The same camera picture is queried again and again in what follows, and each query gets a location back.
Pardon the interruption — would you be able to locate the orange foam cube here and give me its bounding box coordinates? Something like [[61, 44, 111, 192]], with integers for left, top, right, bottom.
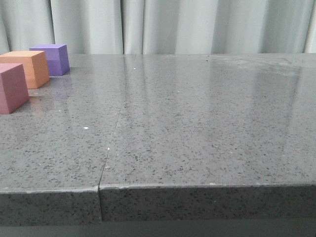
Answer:
[[0, 50, 49, 89]]

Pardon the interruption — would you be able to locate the grey-green curtain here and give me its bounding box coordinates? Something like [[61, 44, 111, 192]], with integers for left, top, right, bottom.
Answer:
[[0, 0, 316, 54]]

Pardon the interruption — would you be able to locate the purple foam cube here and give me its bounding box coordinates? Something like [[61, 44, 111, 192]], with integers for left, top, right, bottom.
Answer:
[[29, 44, 70, 76]]

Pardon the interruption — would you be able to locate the pink foam cube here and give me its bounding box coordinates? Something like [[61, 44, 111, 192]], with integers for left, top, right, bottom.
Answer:
[[0, 63, 29, 115]]

